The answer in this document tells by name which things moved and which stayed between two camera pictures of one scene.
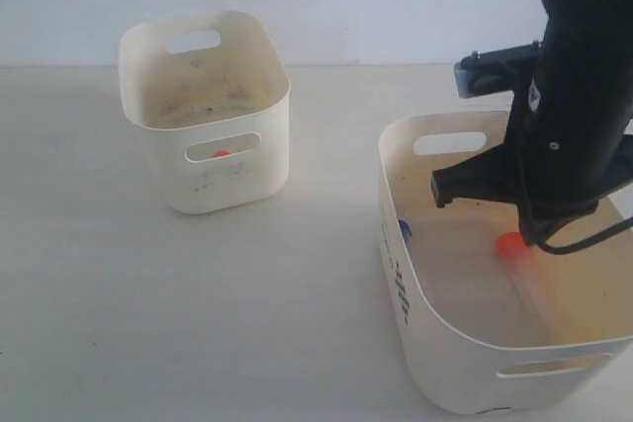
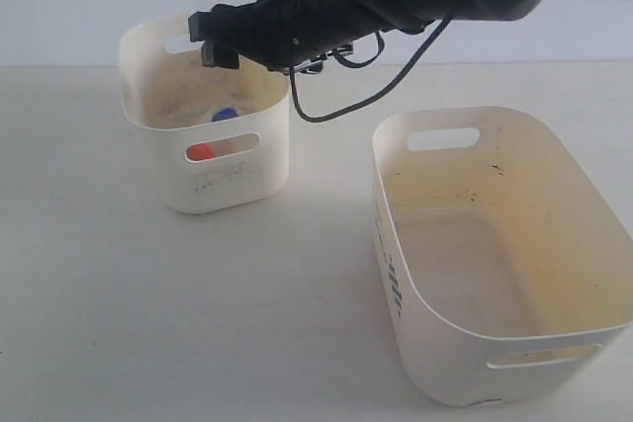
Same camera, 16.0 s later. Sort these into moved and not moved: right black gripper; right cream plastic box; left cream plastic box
Moved: right black gripper
Not moved: left cream plastic box; right cream plastic box
